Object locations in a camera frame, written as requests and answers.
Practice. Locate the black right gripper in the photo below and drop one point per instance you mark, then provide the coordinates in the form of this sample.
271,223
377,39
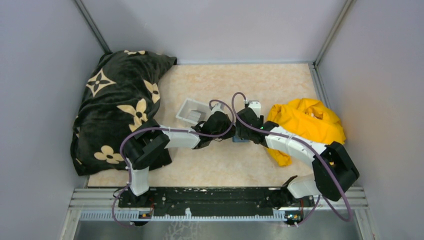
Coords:
240,132

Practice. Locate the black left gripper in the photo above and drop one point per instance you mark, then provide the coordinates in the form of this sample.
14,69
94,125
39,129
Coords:
230,134

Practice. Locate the blue leather card holder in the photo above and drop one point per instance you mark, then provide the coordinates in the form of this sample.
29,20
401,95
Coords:
237,139

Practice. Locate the white plastic card tray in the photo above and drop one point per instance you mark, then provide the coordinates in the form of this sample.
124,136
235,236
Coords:
192,104

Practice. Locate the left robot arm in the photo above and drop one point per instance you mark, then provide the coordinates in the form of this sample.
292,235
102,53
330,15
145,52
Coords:
143,147

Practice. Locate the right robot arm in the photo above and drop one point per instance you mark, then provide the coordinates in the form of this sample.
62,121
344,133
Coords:
333,171

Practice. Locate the grey card stack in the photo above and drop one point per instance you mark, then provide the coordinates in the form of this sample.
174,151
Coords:
194,115

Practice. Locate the yellow cloth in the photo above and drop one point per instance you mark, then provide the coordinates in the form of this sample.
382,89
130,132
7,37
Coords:
310,119

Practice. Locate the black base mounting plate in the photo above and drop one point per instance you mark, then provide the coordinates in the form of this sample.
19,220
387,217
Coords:
214,202

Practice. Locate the black floral blanket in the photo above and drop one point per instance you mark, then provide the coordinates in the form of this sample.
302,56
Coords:
119,97

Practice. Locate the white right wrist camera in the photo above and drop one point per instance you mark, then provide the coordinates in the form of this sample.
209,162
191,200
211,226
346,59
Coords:
256,107

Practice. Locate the aluminium frame rail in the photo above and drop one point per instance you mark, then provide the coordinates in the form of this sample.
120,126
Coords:
101,204

